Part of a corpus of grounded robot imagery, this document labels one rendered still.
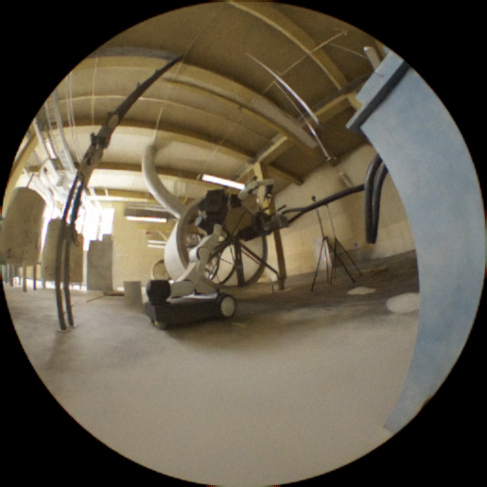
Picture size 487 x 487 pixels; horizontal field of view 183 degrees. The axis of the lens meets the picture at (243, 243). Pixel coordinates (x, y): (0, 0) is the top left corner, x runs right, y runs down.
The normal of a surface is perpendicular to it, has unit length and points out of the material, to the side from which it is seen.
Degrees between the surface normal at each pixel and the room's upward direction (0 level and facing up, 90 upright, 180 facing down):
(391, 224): 90
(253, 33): 180
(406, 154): 90
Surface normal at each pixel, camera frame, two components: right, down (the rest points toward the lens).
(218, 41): 0.11, 0.97
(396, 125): -0.98, 0.07
